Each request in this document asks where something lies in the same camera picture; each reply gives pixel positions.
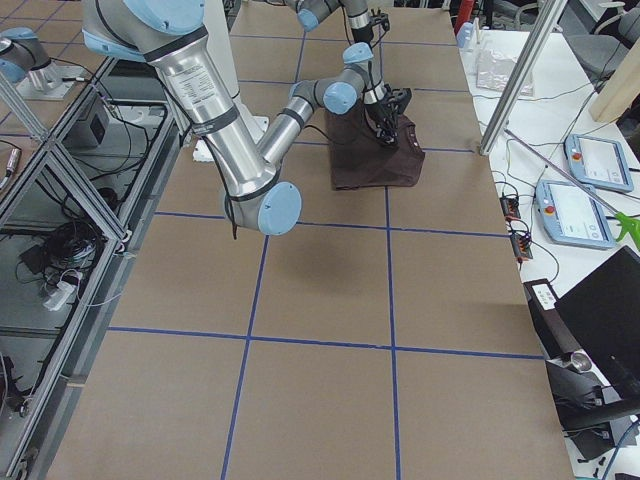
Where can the near blue teach pendant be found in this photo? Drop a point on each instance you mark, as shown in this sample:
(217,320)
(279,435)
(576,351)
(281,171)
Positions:
(571,218)

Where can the black laptop computer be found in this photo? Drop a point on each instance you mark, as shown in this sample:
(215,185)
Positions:
(602,313)

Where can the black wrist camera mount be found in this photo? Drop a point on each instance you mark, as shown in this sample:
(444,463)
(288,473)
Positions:
(397,100)

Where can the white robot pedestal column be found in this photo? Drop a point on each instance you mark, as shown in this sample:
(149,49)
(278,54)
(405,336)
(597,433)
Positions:
(220,52)

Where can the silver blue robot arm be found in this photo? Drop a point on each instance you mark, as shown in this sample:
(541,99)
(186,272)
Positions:
(311,13)
(171,37)

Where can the aluminium table frame rail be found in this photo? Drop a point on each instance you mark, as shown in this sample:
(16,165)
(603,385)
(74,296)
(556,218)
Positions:
(73,219)

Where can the brown t-shirt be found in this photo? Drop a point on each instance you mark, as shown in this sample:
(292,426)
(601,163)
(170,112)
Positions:
(358,160)

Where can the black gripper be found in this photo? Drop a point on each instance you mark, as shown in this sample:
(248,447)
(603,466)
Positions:
(378,114)
(361,34)

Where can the clear plastic bag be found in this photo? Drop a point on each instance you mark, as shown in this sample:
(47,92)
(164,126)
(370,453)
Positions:
(494,69)

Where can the wooden beam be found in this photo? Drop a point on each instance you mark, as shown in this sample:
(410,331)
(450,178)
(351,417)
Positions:
(620,91)

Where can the silver metal cylinder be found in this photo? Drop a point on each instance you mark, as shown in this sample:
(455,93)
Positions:
(576,361)

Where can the blue teach pendant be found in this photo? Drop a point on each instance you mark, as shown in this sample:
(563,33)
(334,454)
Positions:
(571,218)
(598,162)

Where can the black box with label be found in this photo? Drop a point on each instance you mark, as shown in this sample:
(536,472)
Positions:
(553,333)

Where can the aluminium frame post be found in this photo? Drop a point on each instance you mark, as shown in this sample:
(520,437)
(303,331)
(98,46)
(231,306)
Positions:
(533,46)

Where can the red cylinder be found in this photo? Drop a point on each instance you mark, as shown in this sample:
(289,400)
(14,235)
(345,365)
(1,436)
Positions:
(464,14)

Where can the far blue teach pendant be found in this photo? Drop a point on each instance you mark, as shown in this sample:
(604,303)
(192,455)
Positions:
(598,162)

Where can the orange black terminal block far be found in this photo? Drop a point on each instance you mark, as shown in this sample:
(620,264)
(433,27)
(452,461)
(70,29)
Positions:
(510,207)

